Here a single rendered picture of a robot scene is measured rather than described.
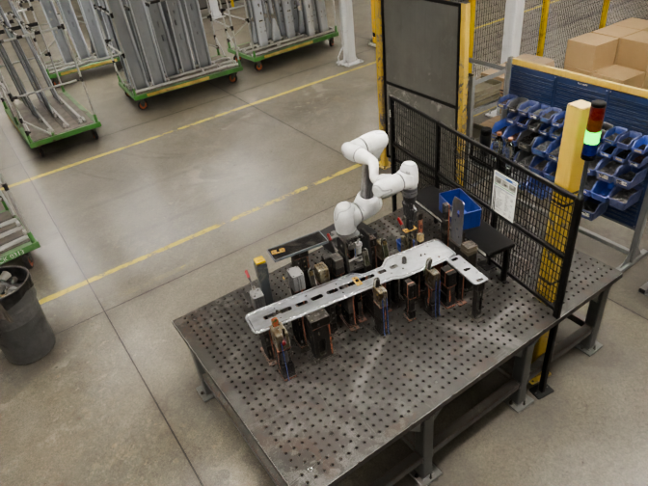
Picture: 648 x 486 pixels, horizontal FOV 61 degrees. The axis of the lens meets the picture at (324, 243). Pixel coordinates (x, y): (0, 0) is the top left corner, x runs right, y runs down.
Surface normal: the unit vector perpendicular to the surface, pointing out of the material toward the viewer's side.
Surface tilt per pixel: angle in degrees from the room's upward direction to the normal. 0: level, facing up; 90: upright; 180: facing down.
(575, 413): 0
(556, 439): 0
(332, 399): 0
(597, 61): 90
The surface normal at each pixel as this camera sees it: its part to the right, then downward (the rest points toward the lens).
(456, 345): -0.10, -0.80
